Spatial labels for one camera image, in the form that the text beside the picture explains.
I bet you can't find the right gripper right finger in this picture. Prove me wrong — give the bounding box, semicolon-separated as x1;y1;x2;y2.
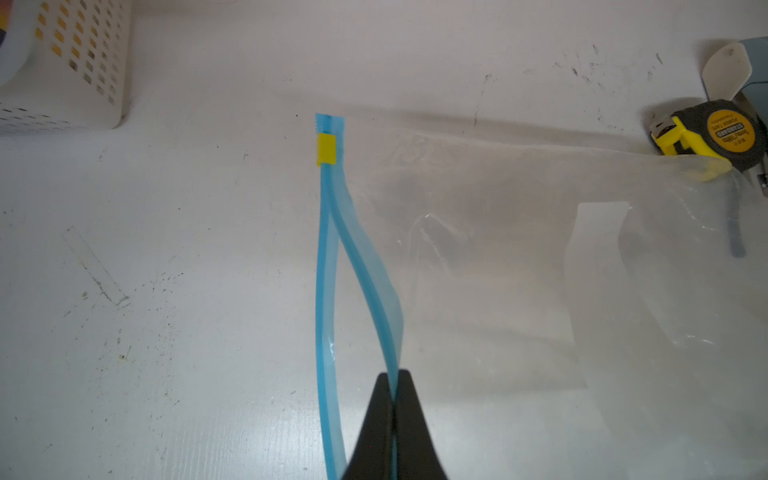
393;369;448;480

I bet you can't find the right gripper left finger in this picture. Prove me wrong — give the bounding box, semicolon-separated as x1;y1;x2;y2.
342;373;394;480

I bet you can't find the clear zip top bag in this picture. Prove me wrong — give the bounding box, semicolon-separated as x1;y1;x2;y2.
316;115;767;479

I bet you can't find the yellow black tape measure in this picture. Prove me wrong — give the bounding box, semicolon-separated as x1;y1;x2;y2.
649;100;767;182

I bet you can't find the white plastic basket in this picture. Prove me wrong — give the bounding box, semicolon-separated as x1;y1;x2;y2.
1;0;133;135

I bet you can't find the grey blue box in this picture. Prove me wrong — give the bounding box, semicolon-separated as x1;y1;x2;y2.
701;37;767;124

